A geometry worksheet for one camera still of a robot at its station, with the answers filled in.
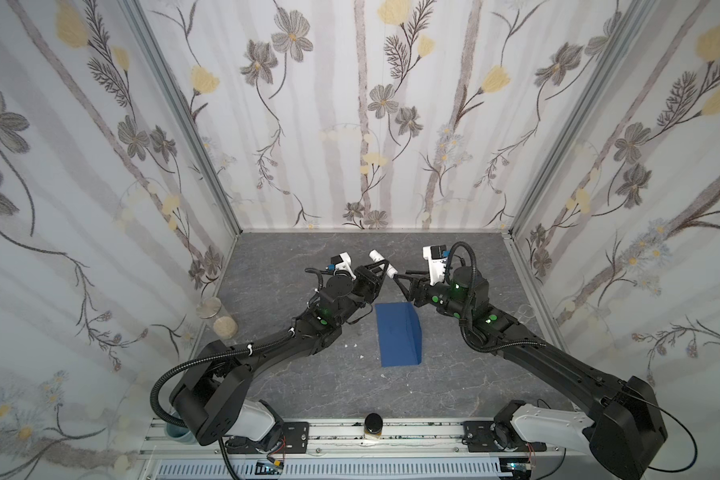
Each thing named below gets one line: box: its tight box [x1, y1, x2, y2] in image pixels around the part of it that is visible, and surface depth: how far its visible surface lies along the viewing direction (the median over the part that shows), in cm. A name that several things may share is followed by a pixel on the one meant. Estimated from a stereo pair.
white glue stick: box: [369, 249, 398, 278], surface depth 78 cm
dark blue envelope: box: [375, 302, 422, 367], surface depth 94 cm
